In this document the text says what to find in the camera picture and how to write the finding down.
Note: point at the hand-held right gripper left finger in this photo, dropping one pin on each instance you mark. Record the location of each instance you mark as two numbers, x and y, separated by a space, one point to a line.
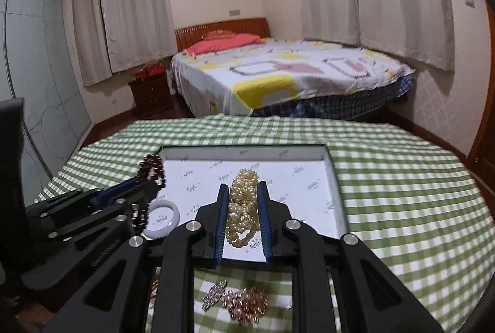
219 228

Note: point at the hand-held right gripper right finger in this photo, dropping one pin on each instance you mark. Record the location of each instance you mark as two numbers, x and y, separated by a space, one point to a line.
265 224

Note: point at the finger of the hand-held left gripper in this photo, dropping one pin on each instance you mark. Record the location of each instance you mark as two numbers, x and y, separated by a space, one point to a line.
96 228
116 190

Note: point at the white printed jewelry tray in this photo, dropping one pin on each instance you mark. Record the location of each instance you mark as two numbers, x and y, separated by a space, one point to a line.
294 178

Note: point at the white jade bangle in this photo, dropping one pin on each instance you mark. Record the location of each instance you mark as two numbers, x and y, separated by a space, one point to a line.
177 216

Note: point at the silver rhinestone brooch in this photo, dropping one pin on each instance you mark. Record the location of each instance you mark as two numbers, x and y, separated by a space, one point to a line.
214 296

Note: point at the wooden nightstand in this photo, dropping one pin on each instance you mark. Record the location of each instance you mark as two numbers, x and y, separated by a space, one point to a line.
151 97

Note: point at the frosted glass wardrobe door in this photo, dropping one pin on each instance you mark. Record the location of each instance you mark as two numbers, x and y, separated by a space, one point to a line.
42 66

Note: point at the red gift box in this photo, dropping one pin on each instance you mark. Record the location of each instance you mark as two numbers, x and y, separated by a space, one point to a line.
149 70

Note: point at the green checked tablecloth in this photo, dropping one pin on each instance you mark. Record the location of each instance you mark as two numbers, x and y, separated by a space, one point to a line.
386 201

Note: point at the bed with patterned sheet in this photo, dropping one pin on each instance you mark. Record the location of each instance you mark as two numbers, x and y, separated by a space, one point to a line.
294 73

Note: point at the pink pillow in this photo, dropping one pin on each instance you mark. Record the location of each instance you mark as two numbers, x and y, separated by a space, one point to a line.
222 44

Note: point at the wide white curtain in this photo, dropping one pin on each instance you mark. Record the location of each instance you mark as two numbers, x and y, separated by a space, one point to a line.
402 0
135 8

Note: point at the wooden bed headboard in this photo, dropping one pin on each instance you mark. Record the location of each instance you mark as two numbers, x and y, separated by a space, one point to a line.
220 31

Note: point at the wooden door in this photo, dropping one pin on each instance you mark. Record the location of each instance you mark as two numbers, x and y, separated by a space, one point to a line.
485 124

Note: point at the grey wall socket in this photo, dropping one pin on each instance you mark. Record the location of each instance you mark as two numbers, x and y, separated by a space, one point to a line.
234 12

